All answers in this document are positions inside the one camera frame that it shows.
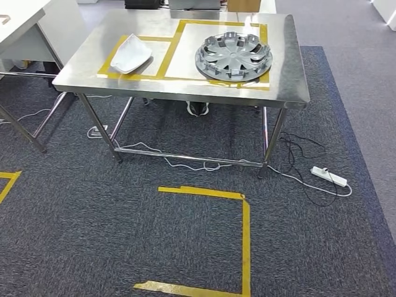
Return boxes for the yellow floor tape outline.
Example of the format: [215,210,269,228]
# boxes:
[133,185,251,297]
[0,170,23,205]

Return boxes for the person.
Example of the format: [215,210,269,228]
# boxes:
[186,101,210,118]

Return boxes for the brown cardboard box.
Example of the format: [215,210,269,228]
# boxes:
[227,0,262,13]

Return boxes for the white floor cable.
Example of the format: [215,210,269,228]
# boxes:
[115,141,232,173]
[267,163,352,199]
[0,95,112,126]

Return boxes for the white cabinet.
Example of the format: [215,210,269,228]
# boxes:
[371,0,396,32]

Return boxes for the black floor cable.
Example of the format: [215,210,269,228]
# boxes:
[280,132,339,208]

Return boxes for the white plastic part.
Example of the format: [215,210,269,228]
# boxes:
[110,33,153,75]

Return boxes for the steel workbench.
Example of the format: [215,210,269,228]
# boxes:
[52,9,311,179]

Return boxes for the white desk with steel frame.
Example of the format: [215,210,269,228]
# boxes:
[0,0,89,155]

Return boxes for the yellow workbench tape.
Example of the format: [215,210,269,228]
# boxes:
[97,19,270,91]

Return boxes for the black box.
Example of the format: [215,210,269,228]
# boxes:
[124,0,161,10]

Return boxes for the grey plastic hubcap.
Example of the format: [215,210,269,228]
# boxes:
[195,31,274,83]

